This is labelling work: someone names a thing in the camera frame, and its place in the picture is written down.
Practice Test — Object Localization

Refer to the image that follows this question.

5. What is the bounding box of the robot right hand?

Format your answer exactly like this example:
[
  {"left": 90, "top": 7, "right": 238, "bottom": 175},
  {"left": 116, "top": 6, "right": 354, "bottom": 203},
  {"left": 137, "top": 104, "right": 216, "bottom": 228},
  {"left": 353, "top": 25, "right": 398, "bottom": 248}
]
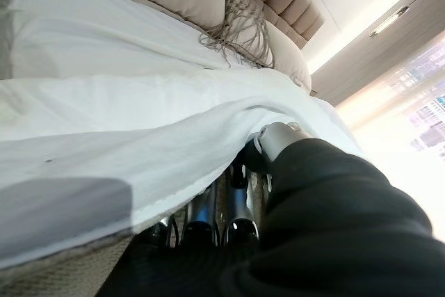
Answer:
[{"left": 97, "top": 121, "right": 445, "bottom": 297}]

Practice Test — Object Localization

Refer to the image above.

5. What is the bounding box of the white duvet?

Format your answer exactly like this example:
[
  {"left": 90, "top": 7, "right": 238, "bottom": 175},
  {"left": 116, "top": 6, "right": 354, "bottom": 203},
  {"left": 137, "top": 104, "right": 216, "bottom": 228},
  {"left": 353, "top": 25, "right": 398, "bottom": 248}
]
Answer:
[{"left": 0, "top": 67, "right": 362, "bottom": 270}]

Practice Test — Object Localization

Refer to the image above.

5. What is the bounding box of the metal ceiling light fixture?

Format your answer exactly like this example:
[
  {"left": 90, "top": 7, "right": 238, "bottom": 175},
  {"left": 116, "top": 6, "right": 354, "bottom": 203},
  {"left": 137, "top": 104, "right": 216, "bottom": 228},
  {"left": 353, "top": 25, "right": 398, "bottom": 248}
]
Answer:
[{"left": 368, "top": 5, "right": 410, "bottom": 39}]

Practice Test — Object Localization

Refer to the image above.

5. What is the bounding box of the brown tufted upholstered headboard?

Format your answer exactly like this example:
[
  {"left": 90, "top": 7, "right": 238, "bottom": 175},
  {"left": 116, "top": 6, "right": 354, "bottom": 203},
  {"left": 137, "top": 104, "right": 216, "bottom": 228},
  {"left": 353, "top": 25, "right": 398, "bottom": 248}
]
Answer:
[{"left": 229, "top": 0, "right": 326, "bottom": 49}]

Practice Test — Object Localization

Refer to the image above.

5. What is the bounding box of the grey knitted fringed cushion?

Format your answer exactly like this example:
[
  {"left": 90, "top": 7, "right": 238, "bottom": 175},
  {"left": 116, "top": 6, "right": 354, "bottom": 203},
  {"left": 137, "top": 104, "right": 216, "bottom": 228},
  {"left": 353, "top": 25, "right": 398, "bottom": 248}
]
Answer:
[{"left": 197, "top": 0, "right": 275, "bottom": 68}]

